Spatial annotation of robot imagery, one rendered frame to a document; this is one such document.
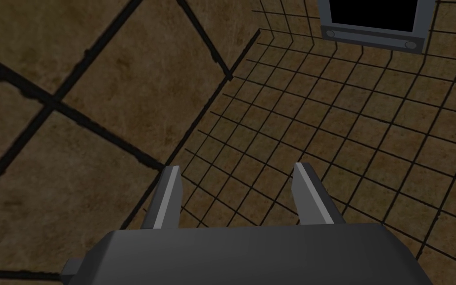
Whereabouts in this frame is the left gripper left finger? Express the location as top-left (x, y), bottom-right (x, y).
top-left (140, 165), bottom-right (183, 230)

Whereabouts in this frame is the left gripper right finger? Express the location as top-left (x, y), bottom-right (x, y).
top-left (292, 162), bottom-right (347, 226)

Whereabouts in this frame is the grey framed black window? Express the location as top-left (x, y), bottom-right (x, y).
top-left (317, 0), bottom-right (437, 54)

